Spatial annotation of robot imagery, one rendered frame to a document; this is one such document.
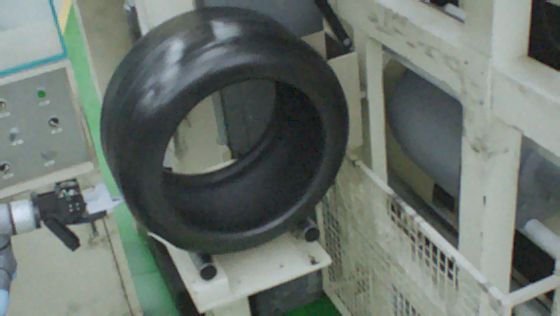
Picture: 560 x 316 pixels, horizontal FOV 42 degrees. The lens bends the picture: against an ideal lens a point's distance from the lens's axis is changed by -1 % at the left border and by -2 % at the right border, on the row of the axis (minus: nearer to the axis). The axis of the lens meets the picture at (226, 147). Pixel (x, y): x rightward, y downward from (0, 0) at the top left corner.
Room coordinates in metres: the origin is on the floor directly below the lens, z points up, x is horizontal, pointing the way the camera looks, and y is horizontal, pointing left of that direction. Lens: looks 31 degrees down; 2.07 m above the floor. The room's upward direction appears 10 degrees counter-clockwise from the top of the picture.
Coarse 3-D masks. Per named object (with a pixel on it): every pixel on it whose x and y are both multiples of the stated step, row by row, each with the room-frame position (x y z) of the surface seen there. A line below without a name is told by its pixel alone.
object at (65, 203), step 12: (72, 180) 1.43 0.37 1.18; (36, 192) 1.38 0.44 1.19; (48, 192) 1.38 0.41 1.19; (60, 192) 1.39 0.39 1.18; (72, 192) 1.39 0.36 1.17; (36, 204) 1.36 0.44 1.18; (48, 204) 1.36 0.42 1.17; (60, 204) 1.36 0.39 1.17; (72, 204) 1.37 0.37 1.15; (36, 216) 1.34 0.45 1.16; (48, 216) 1.36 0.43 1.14; (60, 216) 1.37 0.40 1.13; (72, 216) 1.36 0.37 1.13; (36, 228) 1.34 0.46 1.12
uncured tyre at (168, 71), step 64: (128, 64) 1.52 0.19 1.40; (192, 64) 1.39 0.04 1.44; (256, 64) 1.40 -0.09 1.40; (320, 64) 1.47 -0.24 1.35; (128, 128) 1.36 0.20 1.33; (320, 128) 1.60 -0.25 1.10; (128, 192) 1.34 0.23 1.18; (192, 192) 1.62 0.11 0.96; (256, 192) 1.62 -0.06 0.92; (320, 192) 1.43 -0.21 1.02
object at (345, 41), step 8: (320, 0) 1.77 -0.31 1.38; (320, 8) 1.78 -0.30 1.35; (328, 8) 1.78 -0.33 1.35; (328, 16) 1.78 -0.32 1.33; (336, 16) 1.79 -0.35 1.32; (328, 24) 1.80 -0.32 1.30; (336, 24) 1.79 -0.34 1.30; (336, 32) 1.78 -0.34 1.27; (344, 32) 1.79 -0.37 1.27; (344, 40) 1.79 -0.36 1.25; (344, 48) 1.79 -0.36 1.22
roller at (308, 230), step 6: (306, 216) 1.48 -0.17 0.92; (300, 222) 1.46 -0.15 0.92; (306, 222) 1.45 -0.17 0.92; (312, 222) 1.45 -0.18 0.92; (300, 228) 1.45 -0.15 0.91; (306, 228) 1.43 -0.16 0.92; (312, 228) 1.43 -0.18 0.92; (318, 228) 1.43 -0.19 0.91; (300, 234) 1.44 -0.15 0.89; (306, 234) 1.42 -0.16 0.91; (312, 234) 1.42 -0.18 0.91; (318, 234) 1.43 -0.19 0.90; (306, 240) 1.42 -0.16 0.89; (312, 240) 1.42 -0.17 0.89
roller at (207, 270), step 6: (192, 258) 1.41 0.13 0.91; (198, 258) 1.39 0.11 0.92; (204, 258) 1.38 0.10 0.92; (210, 258) 1.39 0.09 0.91; (198, 264) 1.37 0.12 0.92; (204, 264) 1.36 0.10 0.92; (210, 264) 1.36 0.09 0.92; (198, 270) 1.36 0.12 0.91; (204, 270) 1.35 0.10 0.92; (210, 270) 1.35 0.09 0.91; (216, 270) 1.36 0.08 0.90; (204, 276) 1.34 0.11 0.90; (210, 276) 1.35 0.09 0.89
